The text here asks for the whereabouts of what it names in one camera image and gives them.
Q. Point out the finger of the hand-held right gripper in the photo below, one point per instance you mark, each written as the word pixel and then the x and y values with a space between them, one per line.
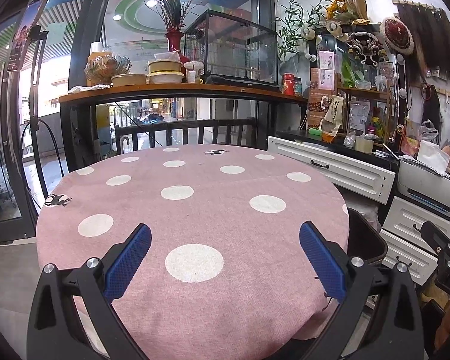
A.
pixel 437 236

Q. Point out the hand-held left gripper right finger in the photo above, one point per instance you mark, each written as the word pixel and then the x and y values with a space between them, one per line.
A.
pixel 322 260

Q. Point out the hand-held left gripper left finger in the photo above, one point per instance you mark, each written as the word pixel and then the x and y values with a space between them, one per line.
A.
pixel 129 260

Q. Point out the dark brown trash bin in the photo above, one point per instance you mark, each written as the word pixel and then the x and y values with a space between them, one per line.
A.
pixel 363 240

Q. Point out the white printer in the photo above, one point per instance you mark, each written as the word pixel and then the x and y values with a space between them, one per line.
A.
pixel 423 185

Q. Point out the white paper pack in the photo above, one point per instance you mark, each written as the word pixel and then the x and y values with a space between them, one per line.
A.
pixel 431 155

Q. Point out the long white drawer front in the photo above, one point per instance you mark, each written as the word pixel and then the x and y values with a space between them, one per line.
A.
pixel 333 170

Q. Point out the clear plastic bag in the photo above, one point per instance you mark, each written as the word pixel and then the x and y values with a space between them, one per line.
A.
pixel 429 131

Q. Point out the pink polka dot tablecloth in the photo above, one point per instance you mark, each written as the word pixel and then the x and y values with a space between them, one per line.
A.
pixel 210 210

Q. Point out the beige tape roll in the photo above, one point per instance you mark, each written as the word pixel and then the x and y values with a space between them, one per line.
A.
pixel 363 145

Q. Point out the wooden shelf rack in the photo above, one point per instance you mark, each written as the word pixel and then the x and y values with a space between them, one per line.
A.
pixel 388 120

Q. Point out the small green packet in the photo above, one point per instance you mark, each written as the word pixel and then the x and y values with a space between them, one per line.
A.
pixel 315 132

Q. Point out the silver zip pouch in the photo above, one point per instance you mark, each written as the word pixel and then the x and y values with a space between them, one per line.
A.
pixel 359 116

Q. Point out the beige paper bag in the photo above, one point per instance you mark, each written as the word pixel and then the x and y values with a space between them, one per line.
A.
pixel 333 116

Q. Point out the glass mug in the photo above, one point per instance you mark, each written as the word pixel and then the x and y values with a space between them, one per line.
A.
pixel 380 83

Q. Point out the brown display box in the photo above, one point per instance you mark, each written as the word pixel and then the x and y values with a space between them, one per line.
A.
pixel 317 101

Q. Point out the glass jar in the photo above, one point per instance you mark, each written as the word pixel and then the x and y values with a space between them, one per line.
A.
pixel 298 87

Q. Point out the red tin can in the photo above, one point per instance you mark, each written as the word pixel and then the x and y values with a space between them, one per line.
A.
pixel 288 84

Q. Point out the hanging dark hair wigs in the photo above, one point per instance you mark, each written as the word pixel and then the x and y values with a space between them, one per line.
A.
pixel 427 37

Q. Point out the red round embroidered fan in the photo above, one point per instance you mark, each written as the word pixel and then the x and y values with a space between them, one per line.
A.
pixel 397 35

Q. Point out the crystal glass bowl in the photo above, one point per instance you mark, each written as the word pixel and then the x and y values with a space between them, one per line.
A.
pixel 107 67

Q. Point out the ornate headdress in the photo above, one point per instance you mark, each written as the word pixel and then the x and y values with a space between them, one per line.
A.
pixel 365 47

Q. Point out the portrait photo card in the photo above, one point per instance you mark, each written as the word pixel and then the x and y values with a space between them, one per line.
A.
pixel 326 60

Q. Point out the red vase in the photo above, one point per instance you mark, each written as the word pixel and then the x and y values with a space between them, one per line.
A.
pixel 173 43

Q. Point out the glass terrarium cage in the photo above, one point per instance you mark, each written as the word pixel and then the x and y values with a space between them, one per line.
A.
pixel 232 48

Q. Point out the green bamboo plant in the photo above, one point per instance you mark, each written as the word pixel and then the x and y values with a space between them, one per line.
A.
pixel 296 26

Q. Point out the sunflower bouquet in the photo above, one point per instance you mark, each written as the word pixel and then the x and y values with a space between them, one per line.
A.
pixel 343 7

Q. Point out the phone on stand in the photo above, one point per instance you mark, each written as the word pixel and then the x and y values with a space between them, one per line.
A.
pixel 24 33

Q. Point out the dried branch bouquet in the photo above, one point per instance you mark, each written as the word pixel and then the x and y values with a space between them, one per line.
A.
pixel 170 9

